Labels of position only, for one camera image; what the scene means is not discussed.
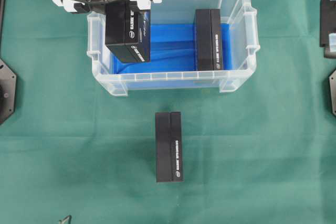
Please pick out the clear plastic storage case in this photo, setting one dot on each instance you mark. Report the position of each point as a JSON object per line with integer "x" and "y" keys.
{"x": 244, "y": 44}

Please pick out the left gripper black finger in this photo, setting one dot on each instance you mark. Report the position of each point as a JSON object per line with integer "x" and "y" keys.
{"x": 81, "y": 8}
{"x": 144, "y": 4}

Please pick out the green table cloth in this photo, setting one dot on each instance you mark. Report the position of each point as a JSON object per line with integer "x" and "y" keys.
{"x": 264, "y": 153}

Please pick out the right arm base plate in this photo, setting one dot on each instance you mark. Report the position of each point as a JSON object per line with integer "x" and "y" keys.
{"x": 332, "y": 84}

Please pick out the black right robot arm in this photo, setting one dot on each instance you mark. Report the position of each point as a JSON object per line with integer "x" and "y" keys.
{"x": 327, "y": 27}

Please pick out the blue foam liner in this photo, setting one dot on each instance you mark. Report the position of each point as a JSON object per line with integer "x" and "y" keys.
{"x": 173, "y": 50}

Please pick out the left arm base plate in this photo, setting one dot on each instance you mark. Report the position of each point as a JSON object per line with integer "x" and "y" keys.
{"x": 8, "y": 89}

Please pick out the black camera box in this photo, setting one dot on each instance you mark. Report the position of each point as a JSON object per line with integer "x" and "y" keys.
{"x": 128, "y": 33}
{"x": 208, "y": 40}
{"x": 168, "y": 147}

